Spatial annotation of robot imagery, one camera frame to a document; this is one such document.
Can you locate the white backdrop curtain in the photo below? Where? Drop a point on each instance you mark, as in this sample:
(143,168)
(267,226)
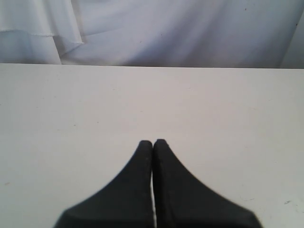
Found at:
(149,33)

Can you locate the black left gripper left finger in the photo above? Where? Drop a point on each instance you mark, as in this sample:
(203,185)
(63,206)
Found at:
(125,202)

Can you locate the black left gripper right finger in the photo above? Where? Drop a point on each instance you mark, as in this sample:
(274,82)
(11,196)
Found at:
(182,201)

